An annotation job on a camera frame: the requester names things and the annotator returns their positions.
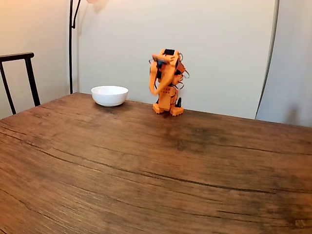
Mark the black floor lamp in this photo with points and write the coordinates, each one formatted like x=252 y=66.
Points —
x=70 y=61

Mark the black chair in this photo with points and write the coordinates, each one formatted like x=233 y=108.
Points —
x=30 y=78

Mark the orange gripper camera mount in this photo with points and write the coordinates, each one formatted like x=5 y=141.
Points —
x=161 y=59

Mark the white bowl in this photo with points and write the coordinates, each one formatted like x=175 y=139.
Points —
x=109 y=96

